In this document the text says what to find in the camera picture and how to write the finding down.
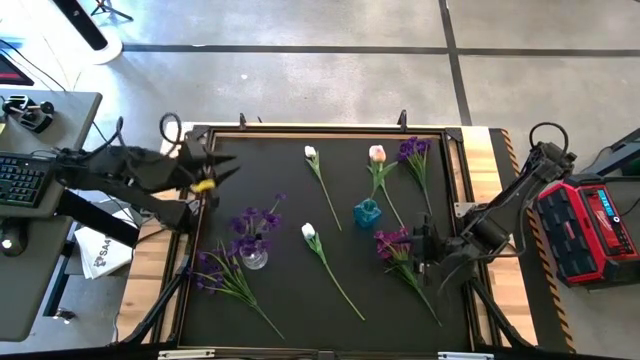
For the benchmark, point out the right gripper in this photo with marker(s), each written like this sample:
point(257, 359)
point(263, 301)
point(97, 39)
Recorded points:
point(442, 252)

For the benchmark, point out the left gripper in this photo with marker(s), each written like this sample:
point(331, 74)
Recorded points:
point(197, 162)

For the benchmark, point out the magenta flower bunch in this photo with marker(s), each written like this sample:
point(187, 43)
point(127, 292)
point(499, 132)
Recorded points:
point(392, 240)

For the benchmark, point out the small white tulip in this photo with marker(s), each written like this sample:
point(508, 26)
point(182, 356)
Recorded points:
point(310, 151)

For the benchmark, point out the clear glass vase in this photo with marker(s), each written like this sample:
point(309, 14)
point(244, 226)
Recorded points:
point(255, 261)

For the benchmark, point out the large white tulip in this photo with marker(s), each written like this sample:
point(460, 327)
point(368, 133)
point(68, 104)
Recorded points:
point(308, 230)

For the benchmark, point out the pink tulip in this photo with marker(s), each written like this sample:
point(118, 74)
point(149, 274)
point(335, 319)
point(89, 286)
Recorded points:
point(377, 153)

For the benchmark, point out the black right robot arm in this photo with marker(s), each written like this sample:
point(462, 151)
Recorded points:
point(515, 195)

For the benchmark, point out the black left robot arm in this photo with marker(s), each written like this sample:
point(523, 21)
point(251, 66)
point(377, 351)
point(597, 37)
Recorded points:
point(130, 167)

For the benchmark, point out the blue glass vase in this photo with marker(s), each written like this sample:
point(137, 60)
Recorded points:
point(367, 214)

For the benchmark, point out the yellow tape strip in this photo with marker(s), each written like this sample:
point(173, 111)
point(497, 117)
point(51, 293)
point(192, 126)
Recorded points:
point(202, 186)

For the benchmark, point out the black table edge clamp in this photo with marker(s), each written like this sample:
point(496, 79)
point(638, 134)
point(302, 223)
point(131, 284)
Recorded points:
point(242, 121)
point(402, 119)

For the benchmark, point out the small metal plate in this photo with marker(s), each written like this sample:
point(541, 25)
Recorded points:
point(462, 209)

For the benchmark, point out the black hazard striped strip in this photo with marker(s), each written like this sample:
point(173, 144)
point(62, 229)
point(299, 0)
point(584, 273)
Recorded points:
point(542, 320)

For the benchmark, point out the black diagonal beam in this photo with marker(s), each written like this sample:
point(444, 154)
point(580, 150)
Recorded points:
point(95, 217)

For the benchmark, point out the black table mat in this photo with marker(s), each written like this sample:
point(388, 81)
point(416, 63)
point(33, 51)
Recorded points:
point(290, 300)

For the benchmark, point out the white printed bag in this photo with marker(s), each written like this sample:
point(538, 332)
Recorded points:
point(102, 255)

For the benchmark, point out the red portable power box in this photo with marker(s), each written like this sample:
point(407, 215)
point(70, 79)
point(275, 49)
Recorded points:
point(580, 235)

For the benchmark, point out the white round stand base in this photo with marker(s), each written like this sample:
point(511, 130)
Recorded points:
point(111, 50)

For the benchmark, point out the black floor tripod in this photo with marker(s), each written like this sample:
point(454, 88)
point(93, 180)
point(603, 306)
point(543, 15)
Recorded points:
point(106, 6)

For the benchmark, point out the black upright board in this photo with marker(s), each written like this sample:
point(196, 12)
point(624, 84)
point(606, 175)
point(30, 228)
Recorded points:
point(82, 25)

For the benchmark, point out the black desk clamp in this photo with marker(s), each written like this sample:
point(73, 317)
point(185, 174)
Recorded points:
point(30, 116)

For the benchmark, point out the black keyboard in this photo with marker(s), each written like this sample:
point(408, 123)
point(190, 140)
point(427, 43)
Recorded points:
point(22, 180)

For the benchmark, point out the desk caster wheel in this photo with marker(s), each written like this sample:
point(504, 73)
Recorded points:
point(65, 314)

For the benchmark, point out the black equipment stand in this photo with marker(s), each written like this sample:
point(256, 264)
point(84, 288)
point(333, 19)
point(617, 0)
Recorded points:
point(622, 152)

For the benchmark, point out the black computer mouse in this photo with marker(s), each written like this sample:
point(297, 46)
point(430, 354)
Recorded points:
point(12, 239)

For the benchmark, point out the gray desk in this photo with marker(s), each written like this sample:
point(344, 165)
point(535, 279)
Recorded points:
point(30, 280)

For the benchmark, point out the dark screen with red glow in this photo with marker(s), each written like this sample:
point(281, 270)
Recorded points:
point(12, 74)

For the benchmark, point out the black table frame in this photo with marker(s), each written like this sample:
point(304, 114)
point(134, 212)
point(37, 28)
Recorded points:
point(325, 129)

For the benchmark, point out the silver metal bracket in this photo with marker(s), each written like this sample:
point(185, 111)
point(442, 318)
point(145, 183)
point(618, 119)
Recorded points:
point(465, 356)
point(186, 354)

